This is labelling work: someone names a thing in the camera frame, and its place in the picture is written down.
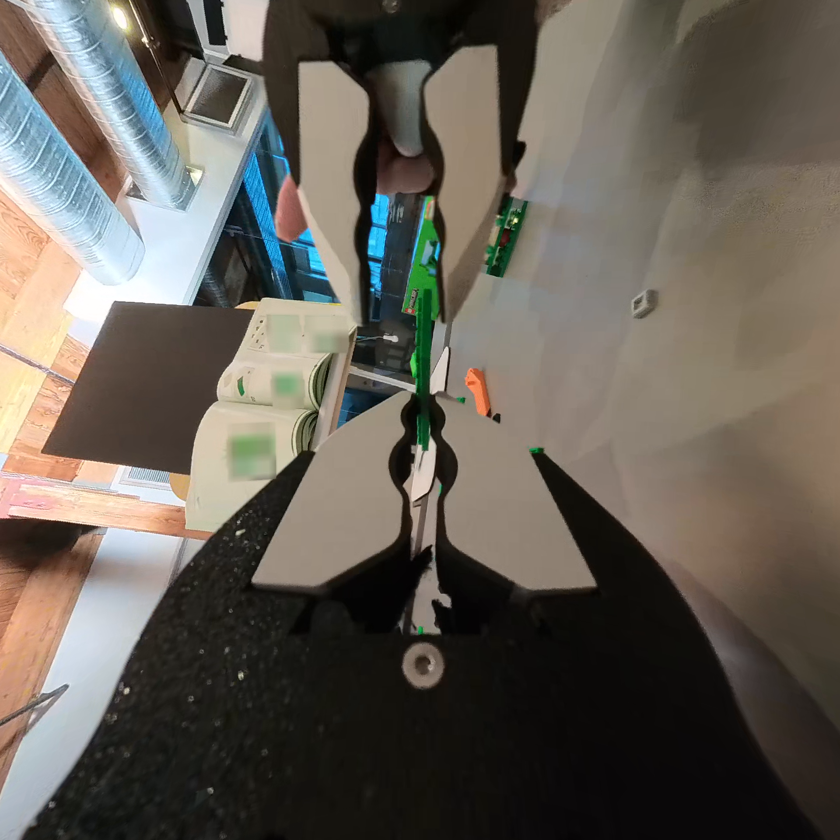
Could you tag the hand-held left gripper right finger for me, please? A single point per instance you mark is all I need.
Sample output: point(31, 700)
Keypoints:
point(512, 525)

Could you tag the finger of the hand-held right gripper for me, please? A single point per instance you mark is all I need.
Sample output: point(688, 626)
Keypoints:
point(331, 164)
point(469, 151)

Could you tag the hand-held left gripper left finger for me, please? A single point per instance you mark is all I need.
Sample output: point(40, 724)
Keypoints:
point(328, 518)

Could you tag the green lego baseplate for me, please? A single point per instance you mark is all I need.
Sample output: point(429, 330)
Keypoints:
point(425, 367)

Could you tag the small green lego model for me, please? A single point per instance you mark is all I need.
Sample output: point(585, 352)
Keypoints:
point(505, 243)

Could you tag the green lego box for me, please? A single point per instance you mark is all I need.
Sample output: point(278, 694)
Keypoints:
point(420, 256)

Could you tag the person's right hand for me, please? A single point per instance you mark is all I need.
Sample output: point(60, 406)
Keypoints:
point(407, 174)

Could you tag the large blue-lit window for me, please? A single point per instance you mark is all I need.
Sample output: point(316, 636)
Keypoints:
point(262, 184)

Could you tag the open instruction booklet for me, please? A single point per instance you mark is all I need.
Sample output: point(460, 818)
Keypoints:
point(210, 472)

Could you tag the white book stand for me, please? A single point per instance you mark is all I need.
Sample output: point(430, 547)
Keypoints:
point(340, 387)

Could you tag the white ceiling vent grille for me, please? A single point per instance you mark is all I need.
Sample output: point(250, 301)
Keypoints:
point(216, 98)

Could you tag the orange brick separator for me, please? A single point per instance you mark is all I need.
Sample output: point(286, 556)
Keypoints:
point(478, 390)

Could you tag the black flat panel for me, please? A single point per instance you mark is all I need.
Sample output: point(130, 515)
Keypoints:
point(144, 387)

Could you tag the wooden pillar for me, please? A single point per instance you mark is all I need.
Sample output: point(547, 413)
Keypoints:
point(98, 508)

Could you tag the round ceiling light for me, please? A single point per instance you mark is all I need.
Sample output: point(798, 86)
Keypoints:
point(119, 18)

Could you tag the black metal rod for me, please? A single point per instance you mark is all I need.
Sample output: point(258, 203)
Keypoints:
point(39, 701)

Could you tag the white wall vent grille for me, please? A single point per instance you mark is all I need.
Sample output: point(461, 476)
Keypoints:
point(148, 478)

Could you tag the silver ventilation duct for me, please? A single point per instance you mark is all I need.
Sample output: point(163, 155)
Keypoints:
point(59, 190)
point(124, 98)

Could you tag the small white square frame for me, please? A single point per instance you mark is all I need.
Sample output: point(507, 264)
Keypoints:
point(644, 303)

